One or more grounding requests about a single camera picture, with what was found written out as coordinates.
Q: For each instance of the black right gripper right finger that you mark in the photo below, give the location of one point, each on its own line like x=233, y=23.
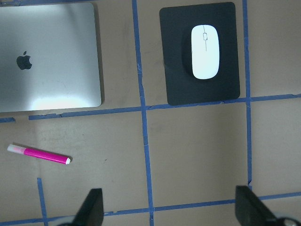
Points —
x=250, y=210

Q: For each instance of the white computer mouse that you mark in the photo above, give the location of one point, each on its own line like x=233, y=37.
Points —
x=205, y=51

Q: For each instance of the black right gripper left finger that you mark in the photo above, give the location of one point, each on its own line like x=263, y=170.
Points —
x=91, y=212

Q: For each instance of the pink highlighter pen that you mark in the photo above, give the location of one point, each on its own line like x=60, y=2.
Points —
x=39, y=154

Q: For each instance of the black mousepad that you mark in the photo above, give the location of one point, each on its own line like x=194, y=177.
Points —
x=176, y=24

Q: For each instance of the silver apple laptop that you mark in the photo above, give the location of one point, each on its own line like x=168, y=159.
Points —
x=48, y=57

